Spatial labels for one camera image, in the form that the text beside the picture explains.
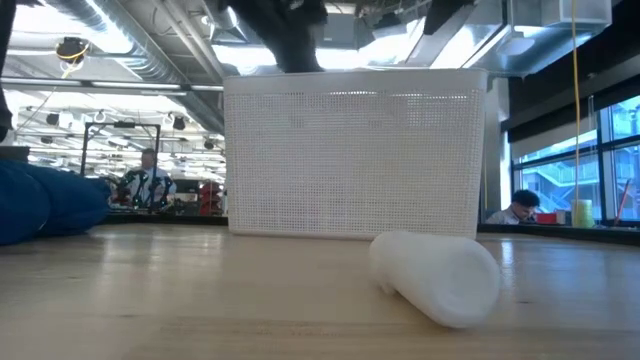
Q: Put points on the white perforated plastic basket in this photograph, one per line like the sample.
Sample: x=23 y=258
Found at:
x=350 y=160

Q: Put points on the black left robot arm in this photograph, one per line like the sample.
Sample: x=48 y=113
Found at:
x=4 y=110

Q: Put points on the grey ceiling junction box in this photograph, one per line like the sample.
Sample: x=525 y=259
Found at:
x=342 y=32

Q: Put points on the black hanging spotlight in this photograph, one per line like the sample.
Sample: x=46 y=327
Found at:
x=52 y=119
x=179 y=122

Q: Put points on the red equipment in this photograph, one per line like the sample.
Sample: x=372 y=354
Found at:
x=210 y=197

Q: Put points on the person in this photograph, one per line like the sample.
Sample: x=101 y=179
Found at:
x=149 y=172
x=520 y=205

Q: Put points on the black round ceiling fixture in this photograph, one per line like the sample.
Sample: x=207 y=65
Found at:
x=72 y=50

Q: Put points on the white lying plastic bottle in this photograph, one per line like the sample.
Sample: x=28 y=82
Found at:
x=440 y=280

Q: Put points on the white ceiling box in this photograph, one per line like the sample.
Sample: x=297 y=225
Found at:
x=580 y=12

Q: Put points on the blue cloth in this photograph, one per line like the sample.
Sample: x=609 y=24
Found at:
x=50 y=200

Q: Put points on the red container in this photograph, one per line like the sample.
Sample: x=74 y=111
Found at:
x=546 y=218

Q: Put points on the yellow-green cup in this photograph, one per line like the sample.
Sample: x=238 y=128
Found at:
x=584 y=212

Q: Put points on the red pole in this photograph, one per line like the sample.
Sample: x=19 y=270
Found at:
x=624 y=197

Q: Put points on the black metal frame stand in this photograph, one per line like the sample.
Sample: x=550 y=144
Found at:
x=84 y=150

